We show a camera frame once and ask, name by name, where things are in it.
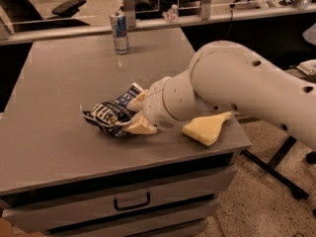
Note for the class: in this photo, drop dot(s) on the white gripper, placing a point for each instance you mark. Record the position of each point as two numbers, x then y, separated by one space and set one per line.
154 105

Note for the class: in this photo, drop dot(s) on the yellow sponge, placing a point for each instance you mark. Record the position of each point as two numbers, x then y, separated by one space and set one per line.
206 130

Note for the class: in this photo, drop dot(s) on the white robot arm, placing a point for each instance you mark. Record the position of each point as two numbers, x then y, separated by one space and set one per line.
224 77

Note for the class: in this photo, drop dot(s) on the blue chip bag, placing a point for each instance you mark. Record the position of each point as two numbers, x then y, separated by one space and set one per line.
111 116

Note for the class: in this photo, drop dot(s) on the clear plastic water bottle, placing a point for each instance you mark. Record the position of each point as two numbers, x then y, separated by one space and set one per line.
172 14

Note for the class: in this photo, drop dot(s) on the black office chair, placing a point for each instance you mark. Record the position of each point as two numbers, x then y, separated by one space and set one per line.
33 15

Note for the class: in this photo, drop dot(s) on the black drawer handle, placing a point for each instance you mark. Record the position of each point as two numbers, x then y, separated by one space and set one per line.
131 201

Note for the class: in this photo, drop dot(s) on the redbull can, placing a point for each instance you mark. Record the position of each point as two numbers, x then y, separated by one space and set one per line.
119 31

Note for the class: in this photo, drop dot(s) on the grey drawer cabinet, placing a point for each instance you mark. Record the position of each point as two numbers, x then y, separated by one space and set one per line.
59 175

